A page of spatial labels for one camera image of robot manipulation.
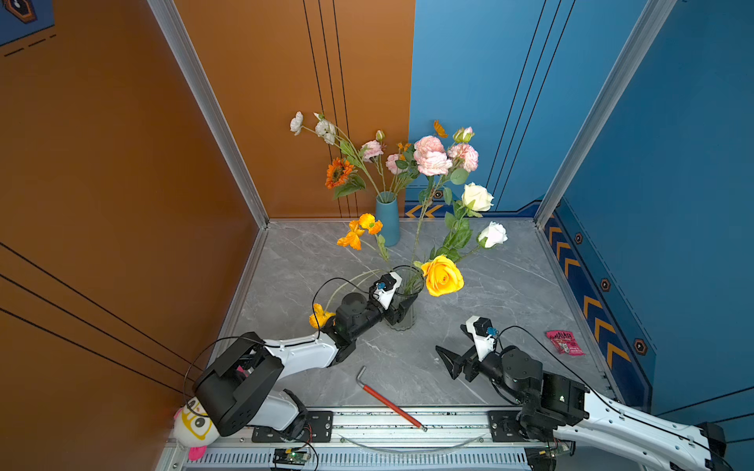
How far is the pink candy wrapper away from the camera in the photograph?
2.83 feet

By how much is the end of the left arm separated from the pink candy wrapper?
50 centimetres

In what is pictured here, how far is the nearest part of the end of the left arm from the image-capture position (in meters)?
0.72
